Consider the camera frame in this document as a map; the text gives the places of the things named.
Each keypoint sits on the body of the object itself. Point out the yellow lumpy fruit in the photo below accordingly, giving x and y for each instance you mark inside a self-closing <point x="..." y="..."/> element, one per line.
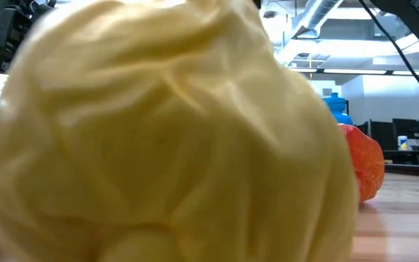
<point x="158" y="145"/>

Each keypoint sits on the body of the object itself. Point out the blue squeeze bottle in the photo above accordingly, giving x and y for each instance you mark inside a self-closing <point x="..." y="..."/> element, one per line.
<point x="337" y="107"/>

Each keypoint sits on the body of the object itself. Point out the red orange pepper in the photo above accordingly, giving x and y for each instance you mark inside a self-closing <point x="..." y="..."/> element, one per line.
<point x="367" y="160"/>

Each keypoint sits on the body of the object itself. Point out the overhead light bar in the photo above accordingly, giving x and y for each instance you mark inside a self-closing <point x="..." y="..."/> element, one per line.
<point x="355" y="71"/>

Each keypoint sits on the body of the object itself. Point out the black computer monitor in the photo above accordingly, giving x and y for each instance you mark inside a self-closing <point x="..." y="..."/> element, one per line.
<point x="407" y="129"/>
<point x="382" y="136"/>

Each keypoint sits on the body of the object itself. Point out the white wipes canister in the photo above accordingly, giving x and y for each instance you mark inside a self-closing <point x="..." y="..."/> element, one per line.
<point x="402" y="143"/>

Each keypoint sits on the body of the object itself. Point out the black background desk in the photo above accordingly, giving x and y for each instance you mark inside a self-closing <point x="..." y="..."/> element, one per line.
<point x="413" y="154"/>

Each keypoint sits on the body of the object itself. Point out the silver ventilation duct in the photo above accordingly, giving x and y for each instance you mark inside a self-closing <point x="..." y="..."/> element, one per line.
<point x="318" y="14"/>

